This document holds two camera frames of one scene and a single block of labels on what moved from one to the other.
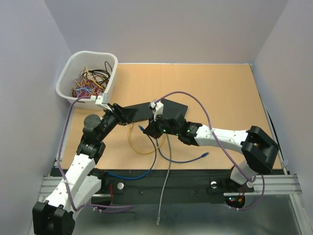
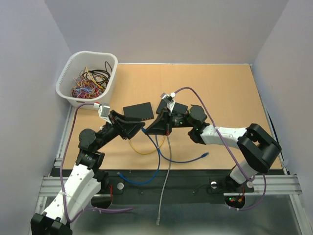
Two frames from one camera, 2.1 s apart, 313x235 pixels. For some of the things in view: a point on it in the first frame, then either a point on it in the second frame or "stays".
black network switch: x=172 y=110 stays
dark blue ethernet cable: x=136 y=177 → x=154 y=142
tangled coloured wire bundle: x=91 y=82 stays
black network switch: x=145 y=111 stays
